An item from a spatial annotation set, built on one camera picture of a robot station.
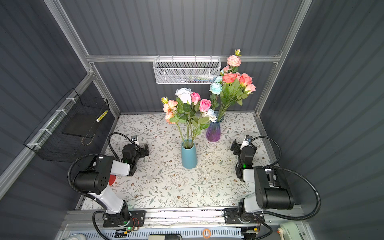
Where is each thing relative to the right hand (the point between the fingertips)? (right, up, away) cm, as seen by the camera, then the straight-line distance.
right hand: (245, 142), depth 90 cm
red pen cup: (-68, -14, -24) cm, 74 cm away
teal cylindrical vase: (-34, -5, -12) cm, 36 cm away
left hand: (-68, -3, +7) cm, 69 cm away
